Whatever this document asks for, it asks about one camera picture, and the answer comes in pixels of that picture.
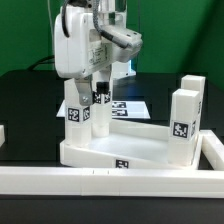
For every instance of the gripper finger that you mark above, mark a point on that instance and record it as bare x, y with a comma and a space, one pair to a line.
103, 80
84, 88

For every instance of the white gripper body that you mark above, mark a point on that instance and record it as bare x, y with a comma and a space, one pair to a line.
84, 51

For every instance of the white desk top panel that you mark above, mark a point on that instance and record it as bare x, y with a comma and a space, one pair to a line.
129, 145

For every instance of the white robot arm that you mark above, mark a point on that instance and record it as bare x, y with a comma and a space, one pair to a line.
100, 18

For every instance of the sheet with four tags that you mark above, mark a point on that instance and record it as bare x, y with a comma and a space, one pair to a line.
130, 110

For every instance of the white U-shaped obstacle fence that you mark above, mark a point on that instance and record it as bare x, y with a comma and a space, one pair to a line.
111, 182

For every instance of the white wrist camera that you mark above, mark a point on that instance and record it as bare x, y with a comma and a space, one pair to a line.
126, 43

